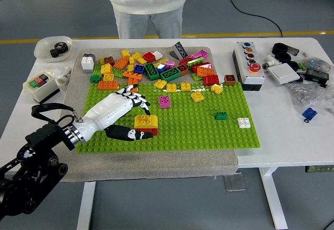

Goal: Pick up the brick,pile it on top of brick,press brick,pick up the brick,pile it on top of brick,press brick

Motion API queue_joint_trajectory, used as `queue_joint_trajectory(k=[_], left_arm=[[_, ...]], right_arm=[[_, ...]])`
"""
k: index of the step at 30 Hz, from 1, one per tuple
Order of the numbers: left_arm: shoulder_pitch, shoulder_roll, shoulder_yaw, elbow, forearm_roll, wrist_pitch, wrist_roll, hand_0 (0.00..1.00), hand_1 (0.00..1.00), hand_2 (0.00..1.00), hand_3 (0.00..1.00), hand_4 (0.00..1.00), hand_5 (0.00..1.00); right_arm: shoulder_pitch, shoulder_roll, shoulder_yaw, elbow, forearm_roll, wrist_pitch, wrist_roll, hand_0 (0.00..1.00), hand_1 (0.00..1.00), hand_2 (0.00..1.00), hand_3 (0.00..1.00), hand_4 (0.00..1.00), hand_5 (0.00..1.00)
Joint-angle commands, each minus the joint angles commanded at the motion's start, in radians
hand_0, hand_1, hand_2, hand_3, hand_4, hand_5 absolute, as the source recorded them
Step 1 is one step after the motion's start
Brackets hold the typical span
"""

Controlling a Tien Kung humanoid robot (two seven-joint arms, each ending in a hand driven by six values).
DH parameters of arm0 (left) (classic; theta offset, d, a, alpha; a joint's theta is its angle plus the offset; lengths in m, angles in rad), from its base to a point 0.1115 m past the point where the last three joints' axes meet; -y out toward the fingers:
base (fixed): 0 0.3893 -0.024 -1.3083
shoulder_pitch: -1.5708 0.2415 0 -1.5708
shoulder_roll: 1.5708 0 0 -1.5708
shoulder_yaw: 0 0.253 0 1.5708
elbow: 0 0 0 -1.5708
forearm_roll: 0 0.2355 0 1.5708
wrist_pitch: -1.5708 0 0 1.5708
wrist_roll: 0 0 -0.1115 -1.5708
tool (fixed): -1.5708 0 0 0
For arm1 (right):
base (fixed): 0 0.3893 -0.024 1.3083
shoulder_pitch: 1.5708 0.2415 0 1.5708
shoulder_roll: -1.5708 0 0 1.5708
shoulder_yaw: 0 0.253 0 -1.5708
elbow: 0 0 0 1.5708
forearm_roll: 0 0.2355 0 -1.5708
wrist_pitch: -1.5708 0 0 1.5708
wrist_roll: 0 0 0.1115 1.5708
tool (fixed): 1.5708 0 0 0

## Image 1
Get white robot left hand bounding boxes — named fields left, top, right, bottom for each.
left=75, top=83, right=154, bottom=144

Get yellow curved brick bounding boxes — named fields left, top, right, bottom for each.
left=134, top=114, right=159, bottom=129

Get magenta square brick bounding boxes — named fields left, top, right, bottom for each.
left=158, top=95, right=171, bottom=110

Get orange flat long brick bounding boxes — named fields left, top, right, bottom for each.
left=122, top=70, right=144, bottom=81

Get red stepped brick stack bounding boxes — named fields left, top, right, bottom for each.
left=135, top=127, right=159, bottom=136

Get white and grey brick stack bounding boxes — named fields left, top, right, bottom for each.
left=81, top=53, right=97, bottom=74

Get green long upturned brick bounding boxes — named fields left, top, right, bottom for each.
left=145, top=63, right=160, bottom=81
left=159, top=67, right=181, bottom=82

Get red square brick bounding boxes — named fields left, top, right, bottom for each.
left=178, top=57, right=193, bottom=68
left=142, top=52, right=157, bottom=63

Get brown upturned brick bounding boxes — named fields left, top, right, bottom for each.
left=176, top=64, right=189, bottom=76

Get grey long brick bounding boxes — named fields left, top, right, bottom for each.
left=169, top=41, right=189, bottom=60

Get lime green long brick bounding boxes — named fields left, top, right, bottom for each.
left=187, top=57, right=206, bottom=70

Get red glossy sloped brick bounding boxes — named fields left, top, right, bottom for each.
left=192, top=62, right=213, bottom=71

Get red rounded brick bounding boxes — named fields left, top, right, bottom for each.
left=202, top=75, right=220, bottom=86

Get pink long brick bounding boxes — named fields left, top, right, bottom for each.
left=191, top=49, right=209, bottom=60

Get grey-brown mat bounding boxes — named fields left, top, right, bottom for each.
left=46, top=46, right=240, bottom=183

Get green studded baseplate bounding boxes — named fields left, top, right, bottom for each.
left=75, top=81, right=261, bottom=153

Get white plastic bowl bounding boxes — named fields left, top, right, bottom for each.
left=33, top=36, right=73, bottom=63

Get white table leg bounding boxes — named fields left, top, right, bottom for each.
left=77, top=181, right=97, bottom=230
left=258, top=166, right=289, bottom=230

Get grey floor plate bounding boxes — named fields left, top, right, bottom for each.
left=223, top=173, right=247, bottom=192

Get white push-button control box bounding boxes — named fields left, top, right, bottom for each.
left=232, top=41, right=267, bottom=92

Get white pipe fitting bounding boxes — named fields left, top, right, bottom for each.
left=262, top=54, right=282, bottom=71

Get black clamp with metal plate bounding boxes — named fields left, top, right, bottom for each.
left=271, top=42, right=300, bottom=56

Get clear bag of screws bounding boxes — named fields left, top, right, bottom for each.
left=285, top=80, right=334, bottom=116

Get black power adapter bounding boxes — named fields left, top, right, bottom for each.
left=304, top=68, right=330, bottom=88

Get clear bag of blue parts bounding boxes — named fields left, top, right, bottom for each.
left=300, top=57, right=334, bottom=71

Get table height control panel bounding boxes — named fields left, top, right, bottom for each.
left=305, top=164, right=334, bottom=173

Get white switch box green red buttons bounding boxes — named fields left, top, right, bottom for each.
left=22, top=72, right=61, bottom=105

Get white wall switch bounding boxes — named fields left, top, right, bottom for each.
left=267, top=63, right=301, bottom=86

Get black floor cable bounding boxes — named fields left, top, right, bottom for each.
left=226, top=0, right=284, bottom=38

